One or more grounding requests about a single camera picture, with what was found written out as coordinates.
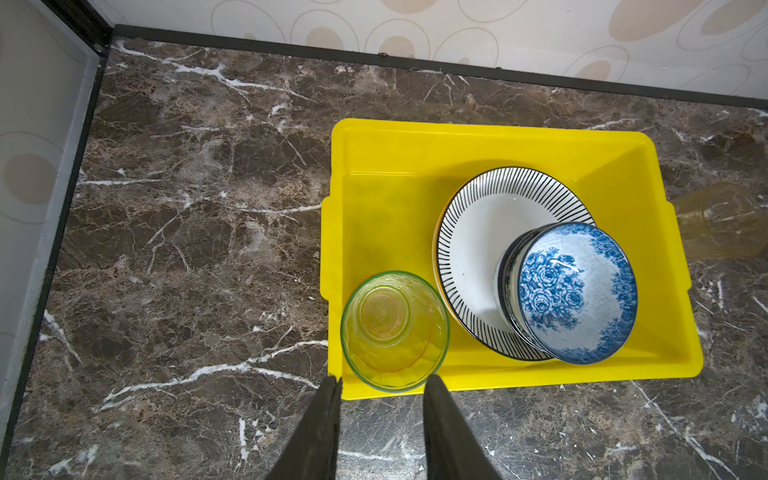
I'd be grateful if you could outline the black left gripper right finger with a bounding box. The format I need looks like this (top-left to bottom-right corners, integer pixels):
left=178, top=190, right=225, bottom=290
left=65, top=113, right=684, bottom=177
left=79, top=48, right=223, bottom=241
left=423, top=374, right=501, bottom=479

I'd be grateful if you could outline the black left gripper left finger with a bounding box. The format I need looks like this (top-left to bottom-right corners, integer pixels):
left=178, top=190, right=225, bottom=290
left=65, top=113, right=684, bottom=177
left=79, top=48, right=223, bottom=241
left=266, top=376, right=342, bottom=479

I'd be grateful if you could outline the green translucent cup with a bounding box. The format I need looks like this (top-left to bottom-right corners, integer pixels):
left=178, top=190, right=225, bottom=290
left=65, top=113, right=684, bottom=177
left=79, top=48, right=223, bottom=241
left=340, top=270, right=451, bottom=393

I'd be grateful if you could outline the white black-striped-rim plate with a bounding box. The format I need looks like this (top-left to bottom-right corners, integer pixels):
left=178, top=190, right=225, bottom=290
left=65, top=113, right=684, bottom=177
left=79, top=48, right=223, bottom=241
left=433, top=167, right=595, bottom=362

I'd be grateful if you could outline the amber translucent cup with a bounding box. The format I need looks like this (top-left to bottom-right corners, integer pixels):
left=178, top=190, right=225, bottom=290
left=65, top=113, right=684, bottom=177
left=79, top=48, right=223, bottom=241
left=672, top=182, right=767, bottom=261

